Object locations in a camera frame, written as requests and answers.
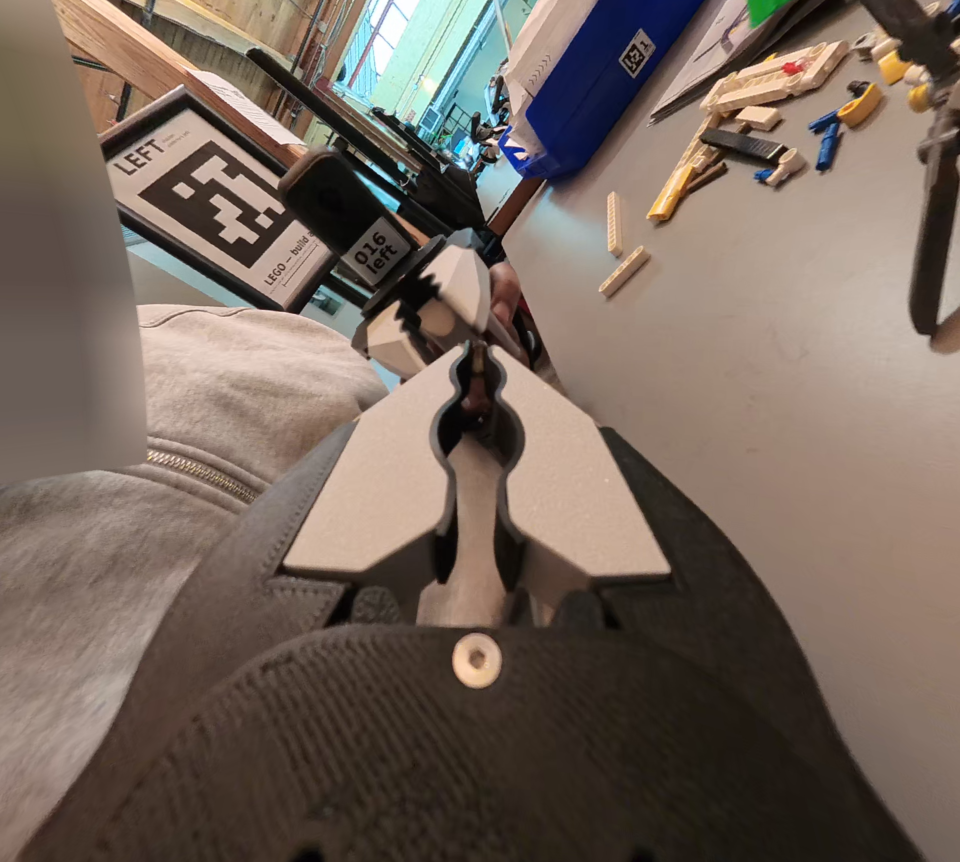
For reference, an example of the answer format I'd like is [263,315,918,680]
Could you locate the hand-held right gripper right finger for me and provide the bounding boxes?
[487,343,673,614]

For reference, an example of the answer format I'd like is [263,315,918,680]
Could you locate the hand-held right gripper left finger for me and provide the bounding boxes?
[281,343,468,608]

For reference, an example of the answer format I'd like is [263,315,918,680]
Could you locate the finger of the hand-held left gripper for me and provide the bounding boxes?
[351,309,455,383]
[420,243,494,338]

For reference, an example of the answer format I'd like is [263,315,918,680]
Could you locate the small dark tan lego axle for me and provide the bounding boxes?
[463,341,498,432]

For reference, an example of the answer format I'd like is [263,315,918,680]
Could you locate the grey lego propeller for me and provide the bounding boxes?
[791,0,960,338]

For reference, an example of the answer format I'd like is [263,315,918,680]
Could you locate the long yellow lego beam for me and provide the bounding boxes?
[646,120,725,224]

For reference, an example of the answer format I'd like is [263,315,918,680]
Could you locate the black lego beam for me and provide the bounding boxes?
[699,127,789,163]

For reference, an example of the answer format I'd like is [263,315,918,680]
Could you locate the lego instruction booklet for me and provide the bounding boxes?
[648,0,960,126]

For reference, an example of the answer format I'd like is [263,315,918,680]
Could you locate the white lego wing assembly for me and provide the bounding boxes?
[699,39,851,115]

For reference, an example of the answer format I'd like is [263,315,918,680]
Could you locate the pile of small lego pieces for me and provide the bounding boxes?
[731,30,931,188]

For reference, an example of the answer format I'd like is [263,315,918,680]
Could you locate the yellow curved lego piece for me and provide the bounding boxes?
[836,81,885,128]

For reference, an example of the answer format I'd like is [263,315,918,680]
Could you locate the person's left hand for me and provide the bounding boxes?
[489,261,526,346]

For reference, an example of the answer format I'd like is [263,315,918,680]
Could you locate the grey hooded sweatshirt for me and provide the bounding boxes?
[0,303,391,862]

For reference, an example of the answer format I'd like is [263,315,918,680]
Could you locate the blue plastic bin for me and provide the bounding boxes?
[498,0,729,182]

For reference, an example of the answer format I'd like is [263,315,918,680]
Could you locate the white paper bag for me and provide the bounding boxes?
[504,0,654,121]

